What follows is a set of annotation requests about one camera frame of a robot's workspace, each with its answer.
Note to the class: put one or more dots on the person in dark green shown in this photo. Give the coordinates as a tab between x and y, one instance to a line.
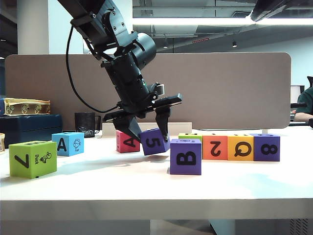
305	98

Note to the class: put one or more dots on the wooden block box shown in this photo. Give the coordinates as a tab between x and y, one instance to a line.
2	144

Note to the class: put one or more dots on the green block with N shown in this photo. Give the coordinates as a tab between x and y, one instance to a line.
190	136

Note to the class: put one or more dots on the blue block with fish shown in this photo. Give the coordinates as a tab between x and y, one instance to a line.
68	145

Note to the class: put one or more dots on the red ceiling sign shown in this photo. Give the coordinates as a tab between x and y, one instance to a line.
200	40

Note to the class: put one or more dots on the cream patterned box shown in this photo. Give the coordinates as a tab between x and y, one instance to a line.
27	107

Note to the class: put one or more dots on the white divider foot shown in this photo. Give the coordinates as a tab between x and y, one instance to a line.
265	132

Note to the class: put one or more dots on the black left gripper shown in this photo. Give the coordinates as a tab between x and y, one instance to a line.
137	100

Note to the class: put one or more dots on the brown desk divider panel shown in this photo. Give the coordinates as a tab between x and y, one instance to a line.
220	90

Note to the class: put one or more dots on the yellow block with Q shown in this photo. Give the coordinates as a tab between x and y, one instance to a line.
240	148

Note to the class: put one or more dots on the red letter block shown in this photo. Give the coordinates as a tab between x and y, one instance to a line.
126	145

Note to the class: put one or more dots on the dark blue box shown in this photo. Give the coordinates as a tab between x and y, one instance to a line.
31	129

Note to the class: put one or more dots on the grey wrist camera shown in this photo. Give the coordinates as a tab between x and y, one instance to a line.
158	88

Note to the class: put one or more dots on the orange block with two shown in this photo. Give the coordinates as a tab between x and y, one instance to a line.
215	148

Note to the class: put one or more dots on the black mug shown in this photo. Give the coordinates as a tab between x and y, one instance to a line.
84	124

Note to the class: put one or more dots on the purple block with giraffe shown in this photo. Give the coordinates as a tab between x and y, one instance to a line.
152	143

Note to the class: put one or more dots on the purple block with eight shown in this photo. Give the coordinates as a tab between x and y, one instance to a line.
266	148

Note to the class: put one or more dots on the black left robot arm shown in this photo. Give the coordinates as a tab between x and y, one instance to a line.
117	36

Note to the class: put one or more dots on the green block with duck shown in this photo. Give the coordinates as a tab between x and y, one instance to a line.
31	160

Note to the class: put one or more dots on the white computer monitor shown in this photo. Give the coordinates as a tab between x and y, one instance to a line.
296	94

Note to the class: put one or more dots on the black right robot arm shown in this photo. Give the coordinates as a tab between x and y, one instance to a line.
266	11

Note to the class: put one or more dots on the small blue box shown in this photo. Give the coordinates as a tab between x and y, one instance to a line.
2	107

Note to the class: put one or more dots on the white ceiling light strip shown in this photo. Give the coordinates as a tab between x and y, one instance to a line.
195	21

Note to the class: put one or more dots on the purple block with orange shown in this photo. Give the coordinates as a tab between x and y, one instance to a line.
185	157

